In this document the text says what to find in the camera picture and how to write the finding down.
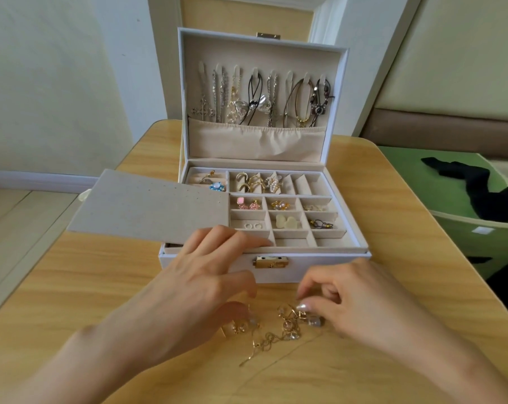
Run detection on white jewelry box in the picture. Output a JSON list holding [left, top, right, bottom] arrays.
[[159, 27, 373, 284]]

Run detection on person's left hand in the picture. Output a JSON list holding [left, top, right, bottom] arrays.
[[98, 225, 260, 371]]

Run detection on beige padded wall panel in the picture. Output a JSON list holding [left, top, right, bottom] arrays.
[[362, 0, 508, 148]]

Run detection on small earrings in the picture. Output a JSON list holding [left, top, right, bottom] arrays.
[[220, 301, 326, 368]]

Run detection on black cloth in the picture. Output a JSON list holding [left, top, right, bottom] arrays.
[[421, 156, 508, 224]]

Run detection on slim silver rope chain necklace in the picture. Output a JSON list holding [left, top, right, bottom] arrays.
[[212, 65, 226, 123]]

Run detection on bow pendant cord necklace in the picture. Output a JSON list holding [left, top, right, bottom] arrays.
[[239, 68, 274, 126]]

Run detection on person's right hand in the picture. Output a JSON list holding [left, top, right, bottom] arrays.
[[296, 258, 457, 367]]

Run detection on silver cross pendant necklace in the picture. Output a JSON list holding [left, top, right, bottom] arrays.
[[192, 61, 215, 122]]

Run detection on square pendant cord necklace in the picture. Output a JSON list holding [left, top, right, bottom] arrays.
[[310, 75, 335, 127]]

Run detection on white heart earring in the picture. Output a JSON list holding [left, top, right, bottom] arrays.
[[275, 213, 303, 231]]

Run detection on beige earring panel flap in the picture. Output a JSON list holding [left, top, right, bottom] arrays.
[[67, 169, 230, 245]]

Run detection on silver link chain necklace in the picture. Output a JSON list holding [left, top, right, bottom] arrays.
[[268, 70, 280, 127]]

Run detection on brown cord bead necklace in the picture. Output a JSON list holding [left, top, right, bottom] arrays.
[[284, 74, 315, 128]]

